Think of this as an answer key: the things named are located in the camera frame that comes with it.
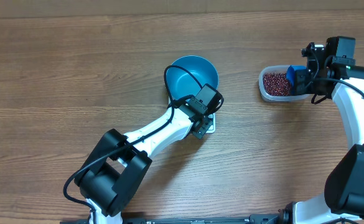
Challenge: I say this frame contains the blue plastic scoop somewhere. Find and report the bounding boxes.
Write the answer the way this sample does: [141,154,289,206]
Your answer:
[286,65,307,95]

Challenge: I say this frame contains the red adzuki beans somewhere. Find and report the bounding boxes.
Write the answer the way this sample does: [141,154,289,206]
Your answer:
[263,73,291,96]

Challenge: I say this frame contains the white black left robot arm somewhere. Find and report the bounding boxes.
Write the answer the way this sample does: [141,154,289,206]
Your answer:
[63,83,224,223]

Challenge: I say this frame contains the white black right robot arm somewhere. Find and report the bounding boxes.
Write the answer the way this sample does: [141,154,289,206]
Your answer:
[286,36,364,223]

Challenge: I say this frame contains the white digital kitchen scale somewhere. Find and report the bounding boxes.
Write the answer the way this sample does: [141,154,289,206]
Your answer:
[206,113,216,134]

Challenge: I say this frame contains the teal plastic bowl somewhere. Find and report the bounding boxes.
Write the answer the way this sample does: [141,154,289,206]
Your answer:
[166,55,219,100]

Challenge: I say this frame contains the clear plastic container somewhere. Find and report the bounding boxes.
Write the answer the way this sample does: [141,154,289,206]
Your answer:
[258,65,308,103]

